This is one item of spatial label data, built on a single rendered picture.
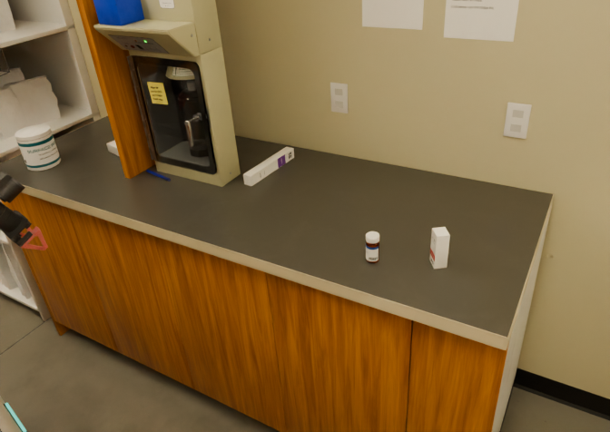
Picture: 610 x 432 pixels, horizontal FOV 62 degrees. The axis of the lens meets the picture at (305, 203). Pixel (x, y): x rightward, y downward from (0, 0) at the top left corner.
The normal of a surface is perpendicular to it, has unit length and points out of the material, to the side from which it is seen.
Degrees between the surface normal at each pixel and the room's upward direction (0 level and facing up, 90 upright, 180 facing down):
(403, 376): 90
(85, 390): 0
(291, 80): 90
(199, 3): 90
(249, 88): 90
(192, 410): 0
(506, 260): 0
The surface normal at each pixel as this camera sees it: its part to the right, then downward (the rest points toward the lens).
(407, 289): -0.07, -0.86
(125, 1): 0.86, 0.21
